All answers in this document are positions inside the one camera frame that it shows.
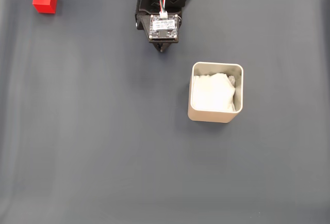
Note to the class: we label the red cube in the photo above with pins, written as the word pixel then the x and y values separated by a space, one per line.
pixel 43 0

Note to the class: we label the beige square box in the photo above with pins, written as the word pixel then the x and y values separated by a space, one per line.
pixel 214 117

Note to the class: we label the white crumpled cloth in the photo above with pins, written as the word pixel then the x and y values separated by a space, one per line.
pixel 212 92

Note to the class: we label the camera circuit board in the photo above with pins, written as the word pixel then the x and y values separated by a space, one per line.
pixel 163 26

